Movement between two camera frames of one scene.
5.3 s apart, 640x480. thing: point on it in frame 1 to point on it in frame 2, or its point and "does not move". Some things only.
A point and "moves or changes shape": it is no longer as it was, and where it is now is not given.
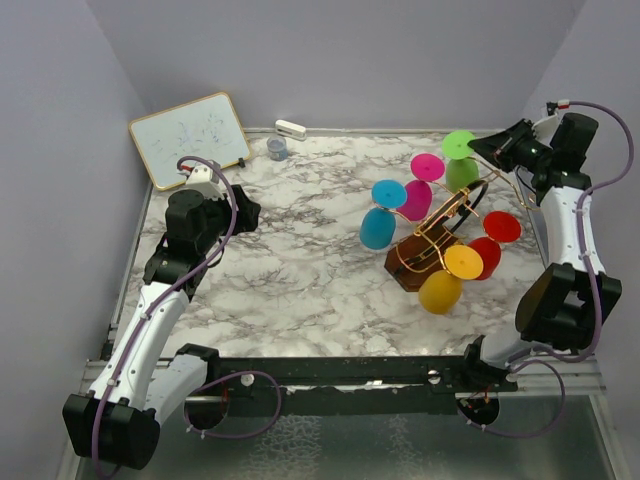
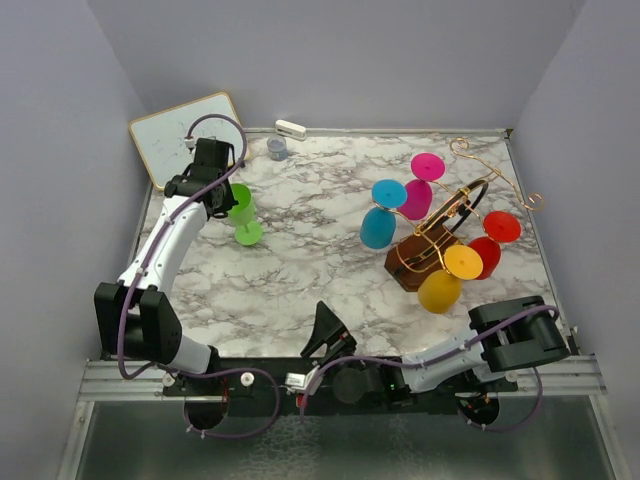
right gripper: (498, 147) to (326, 326)
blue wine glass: (378, 224) does not move
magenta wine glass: (425, 168) does not move
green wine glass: (461, 169) moves or changes shape
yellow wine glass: (439, 291) does not move
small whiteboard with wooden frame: (207, 127) does not move
